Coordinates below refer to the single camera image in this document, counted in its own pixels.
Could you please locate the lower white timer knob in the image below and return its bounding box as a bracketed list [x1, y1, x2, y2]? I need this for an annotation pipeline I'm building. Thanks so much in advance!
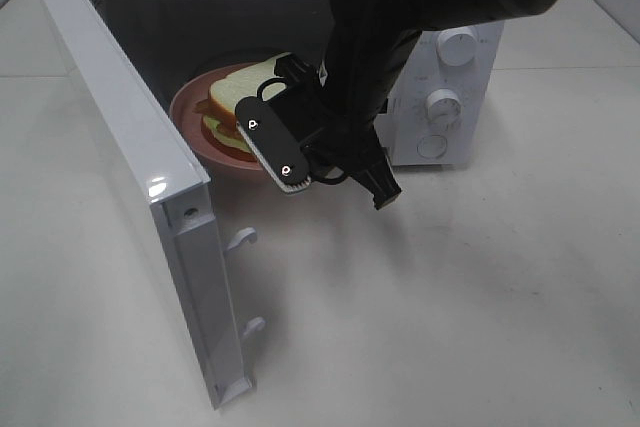
[425, 89, 462, 128]

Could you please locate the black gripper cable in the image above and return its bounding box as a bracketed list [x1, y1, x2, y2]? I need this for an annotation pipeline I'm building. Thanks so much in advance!
[255, 74, 351, 187]

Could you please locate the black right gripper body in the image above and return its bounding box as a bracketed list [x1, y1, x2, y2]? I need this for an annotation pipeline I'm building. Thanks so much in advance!
[267, 77, 376, 182]

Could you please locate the white microwave oven body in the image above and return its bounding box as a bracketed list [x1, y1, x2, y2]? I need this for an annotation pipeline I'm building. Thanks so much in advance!
[42, 0, 506, 171]

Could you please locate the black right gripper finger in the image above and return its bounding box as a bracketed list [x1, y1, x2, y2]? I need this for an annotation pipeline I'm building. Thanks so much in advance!
[349, 131, 402, 210]
[274, 54, 320, 90]

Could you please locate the round white door button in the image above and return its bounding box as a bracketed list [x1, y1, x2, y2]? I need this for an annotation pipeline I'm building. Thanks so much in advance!
[417, 134, 448, 159]

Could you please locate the white microwave door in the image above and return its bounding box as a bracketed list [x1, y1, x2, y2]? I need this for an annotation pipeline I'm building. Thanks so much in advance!
[41, 0, 265, 408]

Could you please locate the upper white power knob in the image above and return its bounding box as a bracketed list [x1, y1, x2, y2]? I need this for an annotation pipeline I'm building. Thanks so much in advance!
[436, 26, 478, 67]

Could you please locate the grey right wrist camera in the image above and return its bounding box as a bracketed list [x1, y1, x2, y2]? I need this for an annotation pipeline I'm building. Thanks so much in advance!
[235, 97, 311, 195]

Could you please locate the toast sandwich with lettuce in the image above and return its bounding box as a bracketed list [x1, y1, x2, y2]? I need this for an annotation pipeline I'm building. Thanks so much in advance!
[194, 52, 289, 162]

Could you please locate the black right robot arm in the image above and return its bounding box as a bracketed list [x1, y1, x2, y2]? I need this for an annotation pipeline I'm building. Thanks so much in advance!
[261, 0, 557, 208]

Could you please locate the pink round plate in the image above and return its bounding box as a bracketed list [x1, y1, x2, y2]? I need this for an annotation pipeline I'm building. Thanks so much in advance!
[169, 63, 271, 183]

